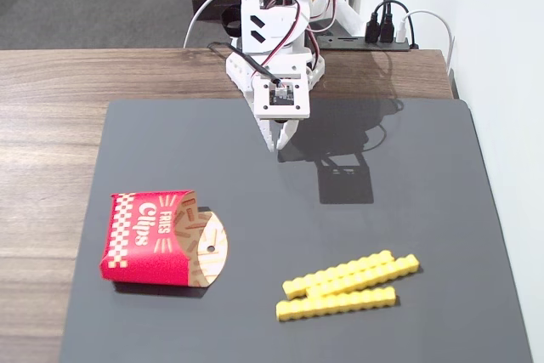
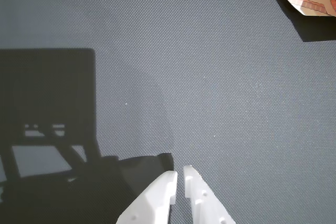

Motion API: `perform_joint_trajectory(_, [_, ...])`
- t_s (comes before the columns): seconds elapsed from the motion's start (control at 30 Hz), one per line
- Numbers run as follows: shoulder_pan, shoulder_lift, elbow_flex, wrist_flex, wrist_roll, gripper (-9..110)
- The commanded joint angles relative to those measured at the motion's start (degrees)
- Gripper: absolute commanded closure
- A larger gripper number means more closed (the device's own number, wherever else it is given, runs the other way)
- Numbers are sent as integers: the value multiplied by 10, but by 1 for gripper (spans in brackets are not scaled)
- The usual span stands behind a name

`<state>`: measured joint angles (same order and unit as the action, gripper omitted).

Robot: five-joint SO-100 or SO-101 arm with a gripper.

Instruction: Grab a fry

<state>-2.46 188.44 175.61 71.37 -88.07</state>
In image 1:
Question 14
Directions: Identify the white plug with cable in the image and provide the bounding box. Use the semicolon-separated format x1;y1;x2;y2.
396;9;455;71

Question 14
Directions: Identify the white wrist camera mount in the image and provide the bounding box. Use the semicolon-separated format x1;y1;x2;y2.
253;77;312;121

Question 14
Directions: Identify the white fixed gripper finger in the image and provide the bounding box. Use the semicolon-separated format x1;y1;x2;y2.
255;117;278;152

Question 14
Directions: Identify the white usb cable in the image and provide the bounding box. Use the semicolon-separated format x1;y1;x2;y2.
183;0;244;49

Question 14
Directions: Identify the dark grey work mat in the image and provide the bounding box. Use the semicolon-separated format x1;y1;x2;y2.
59;98;534;363

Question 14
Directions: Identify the black power strip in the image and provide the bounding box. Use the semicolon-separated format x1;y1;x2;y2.
317;34;421;52

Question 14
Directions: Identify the black velcro strap loop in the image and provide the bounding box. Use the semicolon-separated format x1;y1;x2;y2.
220;5;243;37

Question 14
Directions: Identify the red fries clips box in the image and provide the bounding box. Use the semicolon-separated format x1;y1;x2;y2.
99;189;230;289

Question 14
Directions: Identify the black camera cable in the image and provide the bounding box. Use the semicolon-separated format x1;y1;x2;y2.
207;41;285;87

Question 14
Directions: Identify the white moving gripper finger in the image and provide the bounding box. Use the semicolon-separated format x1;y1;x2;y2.
275;119;301;150

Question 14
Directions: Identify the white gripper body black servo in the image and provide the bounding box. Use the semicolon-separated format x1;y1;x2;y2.
251;51;310;83

